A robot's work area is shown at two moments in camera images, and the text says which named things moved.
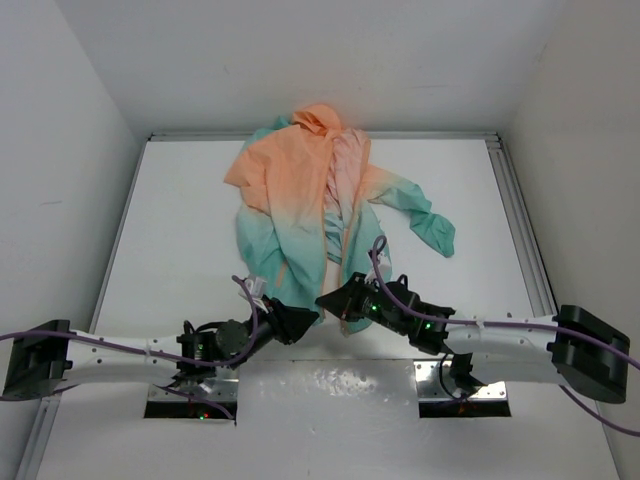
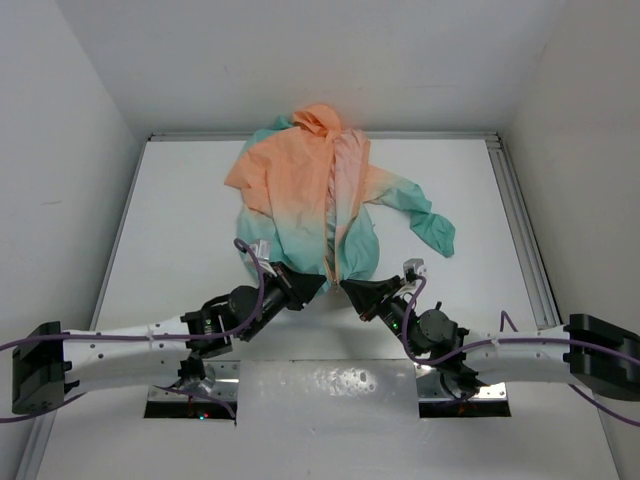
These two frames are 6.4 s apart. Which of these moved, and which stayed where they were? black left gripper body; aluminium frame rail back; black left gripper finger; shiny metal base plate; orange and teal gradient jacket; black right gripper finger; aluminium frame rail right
Moved: black left gripper body; black right gripper finger; black left gripper finger
Stayed: aluminium frame rail back; aluminium frame rail right; orange and teal gradient jacket; shiny metal base plate
